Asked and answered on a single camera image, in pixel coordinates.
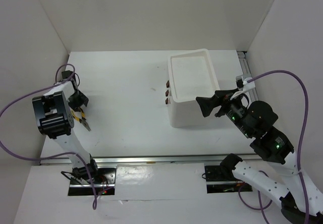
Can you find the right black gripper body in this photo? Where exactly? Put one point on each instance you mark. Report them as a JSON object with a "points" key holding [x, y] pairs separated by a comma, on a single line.
{"points": [[231, 108]]}

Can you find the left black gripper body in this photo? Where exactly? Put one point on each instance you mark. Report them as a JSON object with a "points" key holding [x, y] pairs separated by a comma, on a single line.
{"points": [[77, 99]]}

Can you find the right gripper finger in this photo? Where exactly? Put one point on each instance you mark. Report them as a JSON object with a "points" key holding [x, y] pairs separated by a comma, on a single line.
{"points": [[212, 102], [206, 109]]}

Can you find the yellow black pliers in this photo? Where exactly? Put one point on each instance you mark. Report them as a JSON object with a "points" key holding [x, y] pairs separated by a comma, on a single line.
{"points": [[82, 119]]}

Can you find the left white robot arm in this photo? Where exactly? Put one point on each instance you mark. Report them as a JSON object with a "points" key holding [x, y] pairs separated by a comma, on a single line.
{"points": [[56, 113]]}

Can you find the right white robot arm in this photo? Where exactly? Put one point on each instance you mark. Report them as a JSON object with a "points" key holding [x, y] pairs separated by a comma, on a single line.
{"points": [[298, 197]]}

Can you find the white drawer cabinet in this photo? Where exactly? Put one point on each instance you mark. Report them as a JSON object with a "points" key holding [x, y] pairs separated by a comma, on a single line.
{"points": [[190, 74]]}

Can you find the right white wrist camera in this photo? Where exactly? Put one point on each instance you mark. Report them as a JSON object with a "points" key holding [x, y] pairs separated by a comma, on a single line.
{"points": [[243, 85]]}

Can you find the right side aluminium rail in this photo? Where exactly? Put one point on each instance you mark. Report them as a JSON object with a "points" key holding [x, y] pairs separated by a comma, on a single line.
{"points": [[246, 70]]}

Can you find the aluminium rail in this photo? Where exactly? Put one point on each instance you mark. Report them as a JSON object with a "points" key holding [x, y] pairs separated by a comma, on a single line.
{"points": [[152, 159], [246, 70]]}

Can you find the front aluminium rail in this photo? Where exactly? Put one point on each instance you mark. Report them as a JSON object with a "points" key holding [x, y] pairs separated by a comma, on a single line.
{"points": [[152, 159]]}

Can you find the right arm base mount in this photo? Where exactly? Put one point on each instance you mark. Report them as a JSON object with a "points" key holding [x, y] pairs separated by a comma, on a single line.
{"points": [[218, 182]]}

